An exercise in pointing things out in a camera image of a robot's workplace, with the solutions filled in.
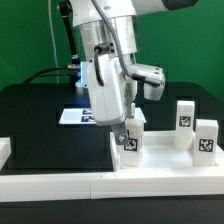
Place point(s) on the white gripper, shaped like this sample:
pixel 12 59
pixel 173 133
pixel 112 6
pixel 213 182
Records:
pixel 111 94

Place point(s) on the white square tabletop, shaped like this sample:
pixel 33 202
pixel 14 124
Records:
pixel 158 153

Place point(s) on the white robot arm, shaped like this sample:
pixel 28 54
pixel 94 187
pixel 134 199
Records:
pixel 106 27

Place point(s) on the white sheet with fiducial markers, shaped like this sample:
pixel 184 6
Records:
pixel 81 116

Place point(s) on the white front fence bar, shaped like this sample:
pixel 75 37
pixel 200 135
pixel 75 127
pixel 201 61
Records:
pixel 177 182

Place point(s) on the white fence bar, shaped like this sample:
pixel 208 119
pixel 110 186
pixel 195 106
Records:
pixel 177 182
pixel 5 151

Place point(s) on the white left fence bar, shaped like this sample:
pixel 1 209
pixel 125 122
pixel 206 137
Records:
pixel 5 151

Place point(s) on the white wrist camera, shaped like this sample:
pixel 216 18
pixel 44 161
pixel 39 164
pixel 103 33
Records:
pixel 153 79

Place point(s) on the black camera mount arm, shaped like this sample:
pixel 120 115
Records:
pixel 65 9

